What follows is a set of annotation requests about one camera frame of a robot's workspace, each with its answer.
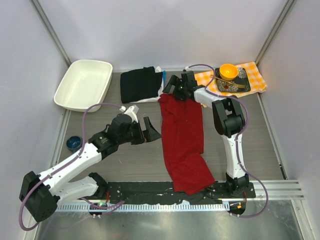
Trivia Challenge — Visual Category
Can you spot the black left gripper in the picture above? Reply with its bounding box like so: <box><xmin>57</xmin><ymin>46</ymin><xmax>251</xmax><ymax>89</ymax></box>
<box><xmin>117</xmin><ymin>116</ymin><xmax>161</xmax><ymax>145</ymax></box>

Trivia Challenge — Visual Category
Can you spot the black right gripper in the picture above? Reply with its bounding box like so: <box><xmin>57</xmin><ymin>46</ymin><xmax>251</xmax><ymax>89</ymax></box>
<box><xmin>162</xmin><ymin>75</ymin><xmax>187</xmax><ymax>102</ymax></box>

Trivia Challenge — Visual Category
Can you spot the red t-shirt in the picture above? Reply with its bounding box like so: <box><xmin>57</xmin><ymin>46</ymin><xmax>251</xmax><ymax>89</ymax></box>
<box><xmin>158</xmin><ymin>94</ymin><xmax>215</xmax><ymax>195</ymax></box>

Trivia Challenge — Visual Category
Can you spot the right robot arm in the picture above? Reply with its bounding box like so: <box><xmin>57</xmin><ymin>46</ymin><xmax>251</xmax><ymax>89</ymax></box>
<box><xmin>158</xmin><ymin>71</ymin><xmax>249</xmax><ymax>198</ymax></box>

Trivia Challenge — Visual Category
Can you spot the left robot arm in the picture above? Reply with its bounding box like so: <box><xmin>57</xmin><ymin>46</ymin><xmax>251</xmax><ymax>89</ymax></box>
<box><xmin>19</xmin><ymin>113</ymin><xmax>161</xmax><ymax>223</ymax></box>

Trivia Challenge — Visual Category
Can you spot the folded blue t-shirt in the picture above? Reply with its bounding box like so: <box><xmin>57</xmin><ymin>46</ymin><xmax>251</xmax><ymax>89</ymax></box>
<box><xmin>162</xmin><ymin>70</ymin><xmax>167</xmax><ymax>83</ymax></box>

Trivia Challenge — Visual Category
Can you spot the folded white t-shirt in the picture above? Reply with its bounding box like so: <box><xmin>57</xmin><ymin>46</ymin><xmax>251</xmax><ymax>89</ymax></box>
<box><xmin>131</xmin><ymin>66</ymin><xmax>164</xmax><ymax>104</ymax></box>

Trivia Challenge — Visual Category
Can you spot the folded black t-shirt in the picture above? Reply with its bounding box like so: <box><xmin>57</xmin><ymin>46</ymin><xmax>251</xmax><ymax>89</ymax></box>
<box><xmin>120</xmin><ymin>66</ymin><xmax>163</xmax><ymax>104</ymax></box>

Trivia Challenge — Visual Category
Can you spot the yellow checkered cloth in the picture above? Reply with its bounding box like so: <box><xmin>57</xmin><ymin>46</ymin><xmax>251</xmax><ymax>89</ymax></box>
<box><xmin>194</xmin><ymin>62</ymin><xmax>267</xmax><ymax>98</ymax></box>

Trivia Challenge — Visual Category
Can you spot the orange bowl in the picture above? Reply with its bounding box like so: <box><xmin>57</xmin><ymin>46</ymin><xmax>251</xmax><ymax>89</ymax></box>
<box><xmin>219</xmin><ymin>63</ymin><xmax>239</xmax><ymax>81</ymax></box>

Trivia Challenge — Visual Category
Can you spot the wooden chopstick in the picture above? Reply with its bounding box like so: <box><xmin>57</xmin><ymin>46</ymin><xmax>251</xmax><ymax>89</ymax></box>
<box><xmin>210</xmin><ymin>74</ymin><xmax>246</xmax><ymax>89</ymax></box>

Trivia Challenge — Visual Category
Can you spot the black floral plate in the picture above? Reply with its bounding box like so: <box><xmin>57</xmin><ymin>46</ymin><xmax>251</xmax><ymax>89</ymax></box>
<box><xmin>215</xmin><ymin>67</ymin><xmax>251</xmax><ymax>93</ymax></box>

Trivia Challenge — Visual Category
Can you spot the blue ceramic mug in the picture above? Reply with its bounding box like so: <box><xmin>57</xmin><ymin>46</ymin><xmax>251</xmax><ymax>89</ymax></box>
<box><xmin>66</xmin><ymin>136</ymin><xmax>83</xmax><ymax>153</ymax></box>

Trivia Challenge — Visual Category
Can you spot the white rectangular tray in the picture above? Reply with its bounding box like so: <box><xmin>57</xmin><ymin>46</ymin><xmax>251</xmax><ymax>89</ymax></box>
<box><xmin>53</xmin><ymin>59</ymin><xmax>113</xmax><ymax>112</ymax></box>

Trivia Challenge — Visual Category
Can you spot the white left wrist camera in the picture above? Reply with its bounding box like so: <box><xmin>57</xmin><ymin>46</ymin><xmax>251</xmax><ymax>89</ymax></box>
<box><xmin>119</xmin><ymin>104</ymin><xmax>139</xmax><ymax>123</ymax></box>

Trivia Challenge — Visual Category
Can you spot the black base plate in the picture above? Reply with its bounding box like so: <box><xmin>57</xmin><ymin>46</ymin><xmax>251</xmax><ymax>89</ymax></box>
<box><xmin>86</xmin><ymin>181</ymin><xmax>256</xmax><ymax>205</ymax></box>

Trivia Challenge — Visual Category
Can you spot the perforated cable rail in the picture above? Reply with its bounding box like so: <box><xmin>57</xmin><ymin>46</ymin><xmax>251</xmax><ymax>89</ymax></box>
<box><xmin>56</xmin><ymin>201</ymin><xmax>230</xmax><ymax>215</ymax></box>

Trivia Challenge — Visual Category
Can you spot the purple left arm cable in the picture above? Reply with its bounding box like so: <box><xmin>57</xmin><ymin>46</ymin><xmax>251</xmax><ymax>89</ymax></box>
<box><xmin>19</xmin><ymin>102</ymin><xmax>126</xmax><ymax>231</ymax></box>

